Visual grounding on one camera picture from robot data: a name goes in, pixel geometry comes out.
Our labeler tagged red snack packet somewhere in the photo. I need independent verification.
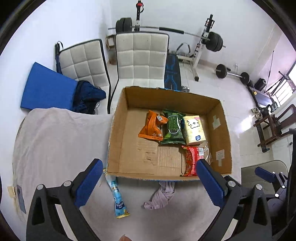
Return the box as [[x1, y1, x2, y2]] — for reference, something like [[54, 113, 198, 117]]
[[181, 145, 209, 177]]

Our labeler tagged light blue tube packet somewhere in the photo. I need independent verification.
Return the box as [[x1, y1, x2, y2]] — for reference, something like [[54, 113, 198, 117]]
[[104, 172, 130, 219]]

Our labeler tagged yellow tissue pack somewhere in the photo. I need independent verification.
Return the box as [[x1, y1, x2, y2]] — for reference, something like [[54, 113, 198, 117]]
[[183, 115, 206, 146]]

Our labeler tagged pale purple cloth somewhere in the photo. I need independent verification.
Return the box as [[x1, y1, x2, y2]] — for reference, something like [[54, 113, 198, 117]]
[[143, 181, 175, 210]]

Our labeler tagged green wipes packet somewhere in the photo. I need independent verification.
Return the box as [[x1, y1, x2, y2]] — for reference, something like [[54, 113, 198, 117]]
[[160, 109, 186, 145]]

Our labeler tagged orange snack packet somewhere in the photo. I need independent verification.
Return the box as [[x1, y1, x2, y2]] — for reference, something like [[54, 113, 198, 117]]
[[138, 110, 168, 142]]

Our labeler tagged blue smartphone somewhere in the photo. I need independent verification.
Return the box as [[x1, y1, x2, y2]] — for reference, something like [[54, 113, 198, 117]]
[[16, 185, 27, 214]]

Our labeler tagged beige masking tape piece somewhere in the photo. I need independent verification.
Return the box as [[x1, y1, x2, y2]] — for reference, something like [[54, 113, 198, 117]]
[[7, 186, 16, 199]]

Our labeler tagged dark wooden chair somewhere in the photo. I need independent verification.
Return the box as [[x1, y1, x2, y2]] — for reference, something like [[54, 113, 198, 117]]
[[253, 104, 295, 153]]

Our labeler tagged black treadmill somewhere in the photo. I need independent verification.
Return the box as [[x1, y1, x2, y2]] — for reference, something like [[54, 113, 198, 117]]
[[247, 86, 278, 112]]

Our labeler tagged grey table cloth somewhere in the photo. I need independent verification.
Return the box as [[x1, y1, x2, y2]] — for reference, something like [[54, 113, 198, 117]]
[[13, 108, 219, 240]]

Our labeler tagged open cardboard box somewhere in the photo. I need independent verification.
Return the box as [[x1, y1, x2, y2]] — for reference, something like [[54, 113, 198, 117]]
[[106, 86, 232, 181]]

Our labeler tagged short barbell on floor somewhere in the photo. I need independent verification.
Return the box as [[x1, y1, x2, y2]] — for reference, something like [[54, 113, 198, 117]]
[[215, 64, 250, 85]]

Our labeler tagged dark blue garment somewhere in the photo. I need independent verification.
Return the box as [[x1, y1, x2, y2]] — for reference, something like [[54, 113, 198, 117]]
[[71, 80, 106, 114]]

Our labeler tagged black blue bench pad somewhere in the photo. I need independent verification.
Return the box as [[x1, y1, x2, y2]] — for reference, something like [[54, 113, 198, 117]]
[[164, 54, 182, 91]]

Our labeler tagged blue foam mat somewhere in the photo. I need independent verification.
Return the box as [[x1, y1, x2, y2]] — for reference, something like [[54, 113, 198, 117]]
[[21, 62, 78, 110]]

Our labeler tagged white weight bench rack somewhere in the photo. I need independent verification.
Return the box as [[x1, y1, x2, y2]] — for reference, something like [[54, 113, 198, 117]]
[[135, 1, 215, 82]]

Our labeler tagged long barbell on rack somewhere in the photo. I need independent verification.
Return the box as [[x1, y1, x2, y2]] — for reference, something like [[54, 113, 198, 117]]
[[108, 18, 226, 52]]

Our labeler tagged left white quilted chair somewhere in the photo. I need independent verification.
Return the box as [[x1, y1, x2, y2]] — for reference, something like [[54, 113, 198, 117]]
[[55, 39, 111, 114]]

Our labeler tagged white quilted chair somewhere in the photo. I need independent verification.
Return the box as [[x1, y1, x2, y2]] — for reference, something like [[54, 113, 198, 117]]
[[55, 39, 111, 114], [110, 32, 169, 113]]

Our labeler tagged right white quilted chair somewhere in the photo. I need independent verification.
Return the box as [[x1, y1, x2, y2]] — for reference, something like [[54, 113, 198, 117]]
[[110, 32, 169, 113]]

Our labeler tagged small wooden stool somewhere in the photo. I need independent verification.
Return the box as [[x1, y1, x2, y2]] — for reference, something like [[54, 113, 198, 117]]
[[105, 35, 117, 65]]

